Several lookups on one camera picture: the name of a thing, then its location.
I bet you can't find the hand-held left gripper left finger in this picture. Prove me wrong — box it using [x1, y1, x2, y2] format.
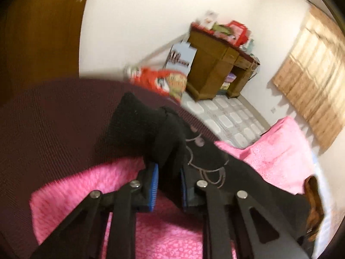
[30, 163, 160, 259]

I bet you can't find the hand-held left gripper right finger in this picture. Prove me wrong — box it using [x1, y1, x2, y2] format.
[180, 167, 310, 259]

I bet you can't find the black garment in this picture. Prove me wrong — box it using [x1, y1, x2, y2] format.
[108, 92, 324, 251]

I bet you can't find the white patterned floor mat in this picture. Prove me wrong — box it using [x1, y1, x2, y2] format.
[183, 94, 270, 149]

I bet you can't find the pink and blue printed bedsheet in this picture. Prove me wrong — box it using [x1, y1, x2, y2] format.
[29, 116, 328, 259]

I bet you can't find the floral patterned bag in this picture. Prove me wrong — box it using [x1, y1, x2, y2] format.
[162, 71, 188, 101]

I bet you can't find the red plastic bag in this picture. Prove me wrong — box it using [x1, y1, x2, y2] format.
[129, 67, 173, 97]

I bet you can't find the stack of books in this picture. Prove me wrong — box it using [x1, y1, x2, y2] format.
[219, 72, 237, 90]

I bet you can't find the wooden desk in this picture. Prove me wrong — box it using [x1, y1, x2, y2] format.
[185, 22, 261, 101]

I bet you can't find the white paper bag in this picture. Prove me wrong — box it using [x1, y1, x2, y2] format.
[162, 40, 198, 76]

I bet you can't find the pale teal bag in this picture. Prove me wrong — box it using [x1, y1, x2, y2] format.
[243, 38, 256, 55]

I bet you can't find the red gift bag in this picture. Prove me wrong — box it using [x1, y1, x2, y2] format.
[229, 20, 253, 47]

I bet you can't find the short beige patterned curtain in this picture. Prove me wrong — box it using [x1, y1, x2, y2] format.
[272, 5, 345, 152]

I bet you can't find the wooden door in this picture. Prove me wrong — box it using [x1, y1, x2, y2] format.
[0, 0, 94, 104]

